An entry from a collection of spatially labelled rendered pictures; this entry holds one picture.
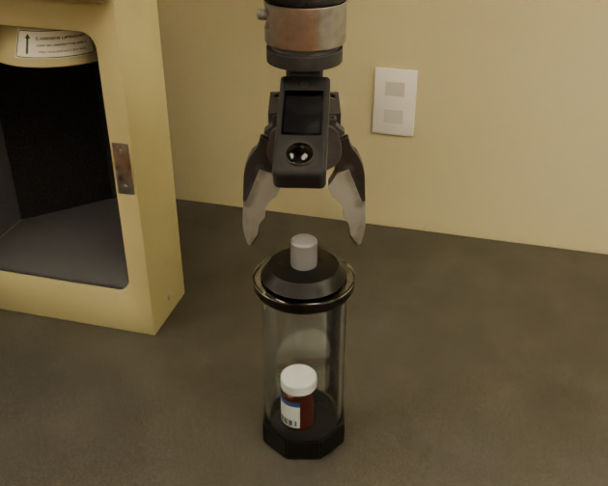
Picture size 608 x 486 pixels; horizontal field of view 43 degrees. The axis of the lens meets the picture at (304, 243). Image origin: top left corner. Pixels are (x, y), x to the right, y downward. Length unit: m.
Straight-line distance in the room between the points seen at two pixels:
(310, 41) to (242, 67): 0.67
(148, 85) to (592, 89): 0.68
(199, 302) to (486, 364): 0.43
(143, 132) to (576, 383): 0.65
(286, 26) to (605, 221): 0.82
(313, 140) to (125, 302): 0.51
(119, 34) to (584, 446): 0.73
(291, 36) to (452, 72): 0.62
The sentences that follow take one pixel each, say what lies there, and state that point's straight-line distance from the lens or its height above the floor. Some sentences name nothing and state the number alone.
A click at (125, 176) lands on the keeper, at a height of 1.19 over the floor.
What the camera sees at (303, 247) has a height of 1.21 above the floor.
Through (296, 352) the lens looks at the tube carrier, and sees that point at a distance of 0.83.
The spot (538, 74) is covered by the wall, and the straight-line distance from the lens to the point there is 1.28.
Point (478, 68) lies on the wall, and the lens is 1.28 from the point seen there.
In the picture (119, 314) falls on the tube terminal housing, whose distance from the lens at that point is 1.13.
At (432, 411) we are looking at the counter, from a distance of 1.00.
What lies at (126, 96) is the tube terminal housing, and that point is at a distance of 0.96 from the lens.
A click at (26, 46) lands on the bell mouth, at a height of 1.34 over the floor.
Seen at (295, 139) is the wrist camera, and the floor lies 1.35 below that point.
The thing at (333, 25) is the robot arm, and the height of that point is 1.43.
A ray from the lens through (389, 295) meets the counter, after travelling 1.19.
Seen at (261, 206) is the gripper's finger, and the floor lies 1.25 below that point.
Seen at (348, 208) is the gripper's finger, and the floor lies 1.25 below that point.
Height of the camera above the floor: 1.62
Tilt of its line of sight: 31 degrees down
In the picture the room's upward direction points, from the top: straight up
